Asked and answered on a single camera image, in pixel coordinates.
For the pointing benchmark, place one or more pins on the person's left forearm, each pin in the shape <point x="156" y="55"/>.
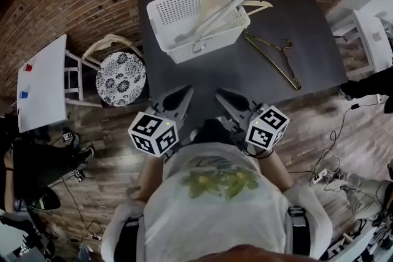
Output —
<point x="150" y="178"/>

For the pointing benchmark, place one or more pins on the white shelf unit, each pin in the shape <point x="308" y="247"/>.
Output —
<point x="368" y="33"/>

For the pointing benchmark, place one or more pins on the white plastic clothes hanger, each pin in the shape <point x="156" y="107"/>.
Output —
<point x="227" y="9"/>

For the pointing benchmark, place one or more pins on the small white table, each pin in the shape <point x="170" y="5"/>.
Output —
<point x="43" y="92"/>

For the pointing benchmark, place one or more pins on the chair with floral seat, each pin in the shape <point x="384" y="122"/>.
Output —
<point x="119" y="79"/>

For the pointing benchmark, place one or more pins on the wooden clothes hanger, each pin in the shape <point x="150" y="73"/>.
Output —
<point x="258" y="3"/>

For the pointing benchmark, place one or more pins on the person's left shoe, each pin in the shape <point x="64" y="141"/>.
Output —
<point x="194" y="134"/>

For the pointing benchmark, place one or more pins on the red cup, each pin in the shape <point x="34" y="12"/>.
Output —
<point x="28" y="67"/>

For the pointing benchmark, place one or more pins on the person's black trousers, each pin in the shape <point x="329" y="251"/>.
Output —
<point x="212" y="132"/>

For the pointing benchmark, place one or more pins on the blue cup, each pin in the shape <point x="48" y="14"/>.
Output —
<point x="23" y="95"/>

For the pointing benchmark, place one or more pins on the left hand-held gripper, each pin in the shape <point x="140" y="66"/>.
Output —
<point x="153" y="135"/>

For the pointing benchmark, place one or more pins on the white power strip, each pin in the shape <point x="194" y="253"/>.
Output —
<point x="318" y="177"/>

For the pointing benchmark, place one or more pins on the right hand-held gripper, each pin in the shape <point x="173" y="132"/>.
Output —
<point x="267" y="129"/>

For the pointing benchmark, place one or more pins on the gold metal clothes hanger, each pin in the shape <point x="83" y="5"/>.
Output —
<point x="282" y="48"/>

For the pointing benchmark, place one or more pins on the white plastic laundry basket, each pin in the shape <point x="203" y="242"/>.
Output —
<point x="172" y="12"/>

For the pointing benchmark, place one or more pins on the person's white floral t-shirt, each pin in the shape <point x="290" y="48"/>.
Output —
<point x="215" y="218"/>

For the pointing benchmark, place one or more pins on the person's right forearm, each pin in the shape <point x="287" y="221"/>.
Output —
<point x="277" y="171"/>

